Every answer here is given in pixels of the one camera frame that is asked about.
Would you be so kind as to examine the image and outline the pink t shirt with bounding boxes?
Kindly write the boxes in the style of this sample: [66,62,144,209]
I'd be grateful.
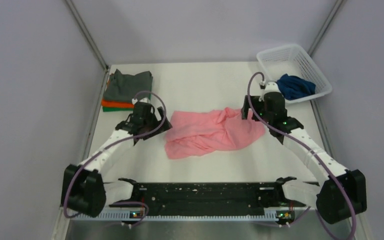
[164,107,266,160]

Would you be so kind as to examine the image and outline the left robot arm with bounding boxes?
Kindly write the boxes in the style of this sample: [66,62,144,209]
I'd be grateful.
[61,98,172,218]

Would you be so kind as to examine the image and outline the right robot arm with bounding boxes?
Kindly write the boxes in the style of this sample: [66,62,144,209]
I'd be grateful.
[241,91,367,224]

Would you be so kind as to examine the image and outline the crumpled blue t shirt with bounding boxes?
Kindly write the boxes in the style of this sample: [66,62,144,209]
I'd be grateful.
[276,73,316,101]

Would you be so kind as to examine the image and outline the folded grey t shirt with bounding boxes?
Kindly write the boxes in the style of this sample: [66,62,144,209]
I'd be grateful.
[103,69,154,103]

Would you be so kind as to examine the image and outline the folded orange t shirt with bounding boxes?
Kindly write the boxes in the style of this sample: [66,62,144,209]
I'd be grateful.
[101,99,134,109]

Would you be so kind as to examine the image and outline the white plastic basket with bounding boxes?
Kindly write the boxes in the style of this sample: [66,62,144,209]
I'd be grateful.
[256,43,333,105]

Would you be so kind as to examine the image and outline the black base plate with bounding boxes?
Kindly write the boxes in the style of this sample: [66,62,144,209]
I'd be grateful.
[127,182,304,217]

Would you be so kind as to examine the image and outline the white slotted cable duct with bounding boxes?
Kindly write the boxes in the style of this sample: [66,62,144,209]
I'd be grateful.
[73,209,279,222]

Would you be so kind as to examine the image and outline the right aluminium frame post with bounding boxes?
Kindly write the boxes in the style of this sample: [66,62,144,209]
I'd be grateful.
[307,0,347,57]

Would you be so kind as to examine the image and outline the aluminium frame post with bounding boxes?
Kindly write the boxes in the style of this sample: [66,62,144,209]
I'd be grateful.
[62,0,109,71]
[307,0,347,57]

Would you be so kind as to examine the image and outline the left aluminium frame post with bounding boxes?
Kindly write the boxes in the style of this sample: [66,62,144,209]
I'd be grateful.
[62,0,109,71]

